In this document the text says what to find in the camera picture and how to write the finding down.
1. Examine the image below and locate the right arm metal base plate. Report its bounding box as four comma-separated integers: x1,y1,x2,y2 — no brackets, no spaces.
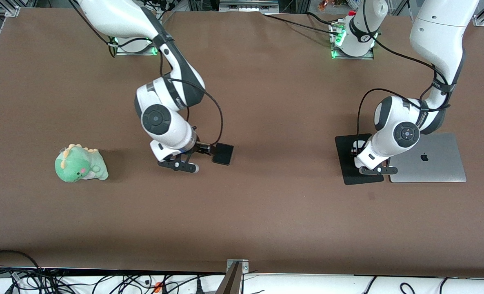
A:
115,37,159,56

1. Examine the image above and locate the aluminium frame corner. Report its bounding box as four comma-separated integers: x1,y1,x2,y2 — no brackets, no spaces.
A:
0,0,20,18

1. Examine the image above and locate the looped black floor cable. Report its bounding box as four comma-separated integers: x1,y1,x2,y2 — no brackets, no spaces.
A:
0,249,43,273

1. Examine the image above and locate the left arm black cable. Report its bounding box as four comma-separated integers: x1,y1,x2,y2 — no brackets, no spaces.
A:
356,24,457,144

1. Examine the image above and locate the black cable across table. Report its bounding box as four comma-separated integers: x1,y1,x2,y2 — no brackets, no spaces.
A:
262,11,343,36

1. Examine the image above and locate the black smartphone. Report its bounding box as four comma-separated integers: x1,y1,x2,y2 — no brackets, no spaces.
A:
212,142,234,166

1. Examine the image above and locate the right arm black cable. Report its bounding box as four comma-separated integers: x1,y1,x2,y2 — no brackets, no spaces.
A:
69,0,224,147

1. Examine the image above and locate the metal table edge bracket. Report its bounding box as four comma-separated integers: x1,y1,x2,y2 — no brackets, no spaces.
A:
220,258,250,294

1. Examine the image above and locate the black mouse pad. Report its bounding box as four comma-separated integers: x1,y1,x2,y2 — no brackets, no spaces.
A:
334,133,385,186

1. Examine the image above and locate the silver laptop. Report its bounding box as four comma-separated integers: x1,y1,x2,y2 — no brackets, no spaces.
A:
388,132,467,183

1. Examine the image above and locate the green dinosaur plush toy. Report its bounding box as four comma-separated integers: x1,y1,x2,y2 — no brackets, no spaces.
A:
54,143,109,183

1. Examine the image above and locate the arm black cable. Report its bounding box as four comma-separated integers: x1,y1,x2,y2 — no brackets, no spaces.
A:
69,0,224,147
356,24,457,144

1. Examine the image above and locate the aluminium frame rail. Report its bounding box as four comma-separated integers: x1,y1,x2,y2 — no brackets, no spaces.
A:
218,0,280,13

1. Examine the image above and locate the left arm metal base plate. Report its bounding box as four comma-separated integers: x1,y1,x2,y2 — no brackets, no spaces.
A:
331,20,375,60

